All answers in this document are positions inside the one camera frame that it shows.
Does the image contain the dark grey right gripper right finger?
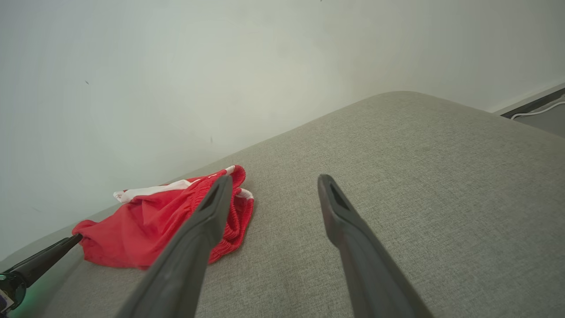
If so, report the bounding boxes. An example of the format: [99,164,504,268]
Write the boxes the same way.
[318,174,435,318]

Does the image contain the white skirting board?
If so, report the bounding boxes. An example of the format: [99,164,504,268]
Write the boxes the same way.
[488,81,565,116]

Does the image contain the red shorts with white stripe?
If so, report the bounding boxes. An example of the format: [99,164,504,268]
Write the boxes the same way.
[72,165,255,270]

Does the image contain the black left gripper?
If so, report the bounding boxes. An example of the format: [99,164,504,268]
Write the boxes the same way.
[0,234,83,314]

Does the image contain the white floor cable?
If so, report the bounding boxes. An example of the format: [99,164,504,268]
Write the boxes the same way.
[510,101,565,121]

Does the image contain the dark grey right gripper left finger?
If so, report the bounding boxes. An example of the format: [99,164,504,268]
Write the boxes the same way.
[115,175,234,318]

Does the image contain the grey fabric sofa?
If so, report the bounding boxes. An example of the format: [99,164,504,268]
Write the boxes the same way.
[0,91,565,318]

